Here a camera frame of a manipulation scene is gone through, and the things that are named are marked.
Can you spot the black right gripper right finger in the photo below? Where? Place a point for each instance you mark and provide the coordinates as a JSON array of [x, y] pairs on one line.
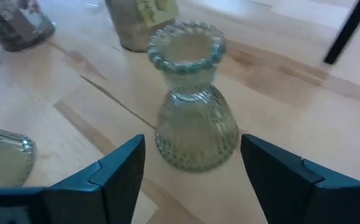
[[291, 193]]

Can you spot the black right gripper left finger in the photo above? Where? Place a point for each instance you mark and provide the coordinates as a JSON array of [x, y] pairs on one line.
[[105, 193]]

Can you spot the clear glass candlestick holder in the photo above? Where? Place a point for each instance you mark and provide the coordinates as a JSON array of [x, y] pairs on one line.
[[2, 158], [195, 130]]

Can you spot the silver tin with green tag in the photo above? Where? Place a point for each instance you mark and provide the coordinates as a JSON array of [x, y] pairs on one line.
[[130, 34]]

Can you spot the green handwritten paper tag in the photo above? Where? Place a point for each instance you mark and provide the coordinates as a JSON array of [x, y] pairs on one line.
[[156, 12]]

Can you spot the tin with dark floral label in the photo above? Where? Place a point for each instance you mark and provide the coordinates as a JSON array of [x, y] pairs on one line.
[[15, 28]]

